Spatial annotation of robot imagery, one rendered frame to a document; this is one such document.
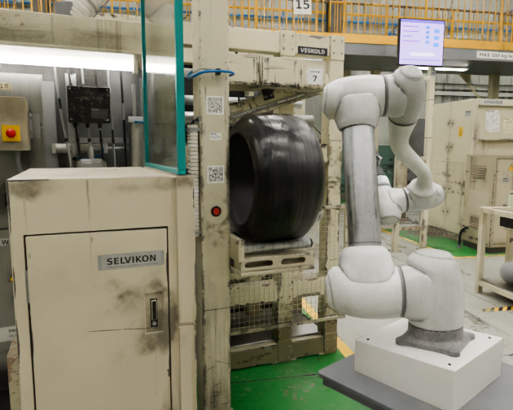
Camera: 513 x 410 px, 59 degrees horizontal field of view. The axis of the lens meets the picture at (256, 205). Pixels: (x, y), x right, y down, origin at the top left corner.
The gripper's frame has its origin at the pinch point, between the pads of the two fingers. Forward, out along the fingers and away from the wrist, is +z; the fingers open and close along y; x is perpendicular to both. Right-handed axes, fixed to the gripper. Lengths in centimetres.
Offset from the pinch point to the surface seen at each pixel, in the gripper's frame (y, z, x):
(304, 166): 1.9, -17.1, -34.2
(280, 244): 35, -36, -33
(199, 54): -7, 27, -78
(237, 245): 34, -38, -54
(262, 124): 2, 3, -50
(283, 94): 24, 51, -21
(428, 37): 103, 310, 259
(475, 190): 209, 171, 367
